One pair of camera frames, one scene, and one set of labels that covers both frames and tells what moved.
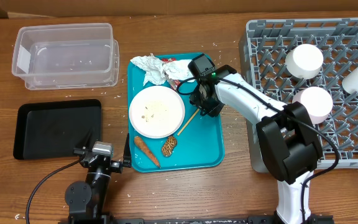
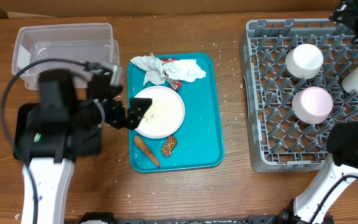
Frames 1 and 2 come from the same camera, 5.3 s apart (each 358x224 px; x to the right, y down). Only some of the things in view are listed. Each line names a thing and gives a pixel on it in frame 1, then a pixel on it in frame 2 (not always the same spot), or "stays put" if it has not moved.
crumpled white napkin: x=178 y=70 stays put
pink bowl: x=318 y=102 stays put
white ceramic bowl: x=304 y=61 stays put
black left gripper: x=115 y=167 -> x=118 y=121
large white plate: x=156 y=111 stays put
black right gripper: x=197 y=102 -> x=355 y=7
